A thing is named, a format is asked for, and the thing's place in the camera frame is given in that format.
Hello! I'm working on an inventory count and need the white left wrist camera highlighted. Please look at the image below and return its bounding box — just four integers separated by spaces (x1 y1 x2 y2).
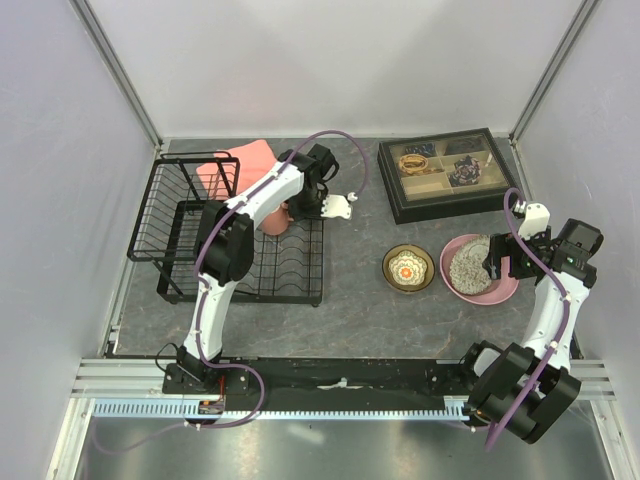
320 192 358 220

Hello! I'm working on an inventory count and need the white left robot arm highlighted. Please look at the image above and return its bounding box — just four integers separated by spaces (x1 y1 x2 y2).
163 144 342 394

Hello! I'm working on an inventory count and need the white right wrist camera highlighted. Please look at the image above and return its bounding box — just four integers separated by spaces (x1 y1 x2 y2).
512 200 550 241

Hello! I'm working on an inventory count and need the pink folded cloth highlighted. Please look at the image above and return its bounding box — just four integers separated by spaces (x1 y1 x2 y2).
196 139 276 200

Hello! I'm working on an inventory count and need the speckled ceramic plate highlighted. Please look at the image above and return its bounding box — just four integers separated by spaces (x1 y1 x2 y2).
449 235 492 296

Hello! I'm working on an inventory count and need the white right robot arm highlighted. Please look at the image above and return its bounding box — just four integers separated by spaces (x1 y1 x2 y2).
457 218 604 449

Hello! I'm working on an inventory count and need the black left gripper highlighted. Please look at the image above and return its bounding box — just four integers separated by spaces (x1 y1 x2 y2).
287 189 330 222

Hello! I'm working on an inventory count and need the dark floral fabric rosette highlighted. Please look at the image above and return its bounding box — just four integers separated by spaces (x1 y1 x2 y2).
449 155 481 187

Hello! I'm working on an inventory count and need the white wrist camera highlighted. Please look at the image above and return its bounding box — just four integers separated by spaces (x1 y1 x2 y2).
320 192 358 220
512 200 550 241

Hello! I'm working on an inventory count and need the pink ceramic mug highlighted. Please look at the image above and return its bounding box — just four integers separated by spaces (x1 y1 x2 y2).
261 202 293 236

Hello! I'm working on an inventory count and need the gold bracelet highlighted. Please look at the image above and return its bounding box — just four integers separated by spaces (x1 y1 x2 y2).
398 152 432 176

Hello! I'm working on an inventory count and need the brown floral bowl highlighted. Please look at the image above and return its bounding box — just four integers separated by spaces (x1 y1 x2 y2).
382 244 436 294

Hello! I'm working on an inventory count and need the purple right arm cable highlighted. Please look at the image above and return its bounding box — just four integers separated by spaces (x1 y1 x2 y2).
449 187 571 454

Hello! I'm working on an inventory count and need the black compartment display box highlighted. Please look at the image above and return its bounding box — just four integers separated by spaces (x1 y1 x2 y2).
377 128 516 225

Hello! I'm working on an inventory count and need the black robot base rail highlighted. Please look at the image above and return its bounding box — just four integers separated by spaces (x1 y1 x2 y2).
162 357 470 417

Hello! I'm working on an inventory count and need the black wire dish rack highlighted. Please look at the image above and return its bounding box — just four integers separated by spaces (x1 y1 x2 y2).
127 151 324 306

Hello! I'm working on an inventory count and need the blue patterned fabric roll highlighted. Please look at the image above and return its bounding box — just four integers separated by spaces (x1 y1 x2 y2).
405 142 437 158

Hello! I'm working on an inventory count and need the pink plate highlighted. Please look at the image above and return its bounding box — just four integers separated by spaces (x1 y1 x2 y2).
439 234 519 307

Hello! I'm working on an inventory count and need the small white patterned bowl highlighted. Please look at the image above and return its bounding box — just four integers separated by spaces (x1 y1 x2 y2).
388 250 428 287

